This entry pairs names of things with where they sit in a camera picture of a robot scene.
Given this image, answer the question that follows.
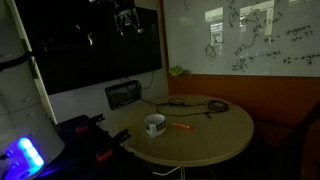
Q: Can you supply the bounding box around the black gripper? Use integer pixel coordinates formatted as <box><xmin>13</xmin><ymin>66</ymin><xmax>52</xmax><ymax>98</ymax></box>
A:
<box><xmin>111</xmin><ymin>0</ymin><xmax>145</xmax><ymax>37</ymax></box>

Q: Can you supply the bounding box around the orange marker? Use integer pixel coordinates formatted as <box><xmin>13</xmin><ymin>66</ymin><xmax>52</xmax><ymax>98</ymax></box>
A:
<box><xmin>172</xmin><ymin>122</ymin><xmax>196</xmax><ymax>132</ymax></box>

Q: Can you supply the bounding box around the white mug with dark band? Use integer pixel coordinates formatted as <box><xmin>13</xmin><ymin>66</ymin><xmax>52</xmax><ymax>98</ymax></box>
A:
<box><xmin>144</xmin><ymin>113</ymin><xmax>167</xmax><ymax>139</ymax></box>

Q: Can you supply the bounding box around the green whiteboard eraser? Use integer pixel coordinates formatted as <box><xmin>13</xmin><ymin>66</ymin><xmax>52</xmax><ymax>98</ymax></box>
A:
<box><xmin>168</xmin><ymin>65</ymin><xmax>185</xmax><ymax>77</ymax></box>

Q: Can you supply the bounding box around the whiteboard with writing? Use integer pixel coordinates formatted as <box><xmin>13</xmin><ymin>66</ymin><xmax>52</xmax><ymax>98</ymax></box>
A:
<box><xmin>162</xmin><ymin>0</ymin><xmax>320</xmax><ymax>79</ymax></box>

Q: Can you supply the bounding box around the black robot cart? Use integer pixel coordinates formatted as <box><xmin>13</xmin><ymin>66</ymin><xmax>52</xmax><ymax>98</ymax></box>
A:
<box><xmin>35</xmin><ymin>114</ymin><xmax>155</xmax><ymax>180</ymax></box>

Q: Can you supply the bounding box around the metal table leg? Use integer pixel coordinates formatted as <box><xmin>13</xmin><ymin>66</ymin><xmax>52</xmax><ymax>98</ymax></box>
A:
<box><xmin>179</xmin><ymin>165</ymin><xmax>187</xmax><ymax>180</ymax></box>

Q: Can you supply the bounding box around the orange bench seat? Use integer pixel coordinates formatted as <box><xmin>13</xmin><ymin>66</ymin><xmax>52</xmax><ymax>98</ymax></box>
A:
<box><xmin>252</xmin><ymin>119</ymin><xmax>295</xmax><ymax>150</ymax></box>

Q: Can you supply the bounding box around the black wall television screen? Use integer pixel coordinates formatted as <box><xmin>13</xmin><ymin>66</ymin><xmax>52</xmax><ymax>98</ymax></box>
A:
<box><xmin>14</xmin><ymin>0</ymin><xmax>164</xmax><ymax>96</ymax></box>

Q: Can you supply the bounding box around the black wire basket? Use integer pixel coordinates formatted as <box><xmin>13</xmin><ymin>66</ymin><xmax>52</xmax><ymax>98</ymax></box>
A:
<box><xmin>104</xmin><ymin>79</ymin><xmax>143</xmax><ymax>111</ymax></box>

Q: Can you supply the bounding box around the black clamp with red handle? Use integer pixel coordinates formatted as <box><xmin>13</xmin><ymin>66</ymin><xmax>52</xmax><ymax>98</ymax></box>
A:
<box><xmin>95</xmin><ymin>128</ymin><xmax>132</xmax><ymax>163</ymax></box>
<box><xmin>74</xmin><ymin>113</ymin><xmax>107</xmax><ymax>134</ymax></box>

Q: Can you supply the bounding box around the black strap on arm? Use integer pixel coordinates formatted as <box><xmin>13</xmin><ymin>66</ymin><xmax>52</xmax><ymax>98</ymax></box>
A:
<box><xmin>0</xmin><ymin>51</ymin><xmax>36</xmax><ymax>73</ymax></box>

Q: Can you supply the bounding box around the black cable with coil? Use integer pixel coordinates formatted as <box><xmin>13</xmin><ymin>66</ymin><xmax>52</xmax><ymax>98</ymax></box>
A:
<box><xmin>141</xmin><ymin>95</ymin><xmax>231</xmax><ymax>120</ymax></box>

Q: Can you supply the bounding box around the white cable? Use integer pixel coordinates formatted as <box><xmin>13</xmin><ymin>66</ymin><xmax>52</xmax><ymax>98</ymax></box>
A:
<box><xmin>152</xmin><ymin>165</ymin><xmax>181</xmax><ymax>177</ymax></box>

